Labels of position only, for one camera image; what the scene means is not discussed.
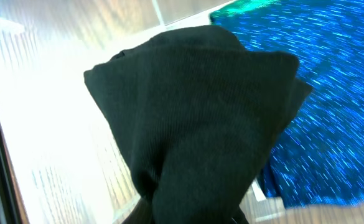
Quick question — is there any clear plastic container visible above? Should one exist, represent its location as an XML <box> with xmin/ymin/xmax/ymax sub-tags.
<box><xmin>0</xmin><ymin>0</ymin><xmax>288</xmax><ymax>224</ymax></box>

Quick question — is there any blue sequin garment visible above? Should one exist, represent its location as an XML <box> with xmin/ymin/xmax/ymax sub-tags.
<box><xmin>210</xmin><ymin>0</ymin><xmax>364</xmax><ymax>208</ymax></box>

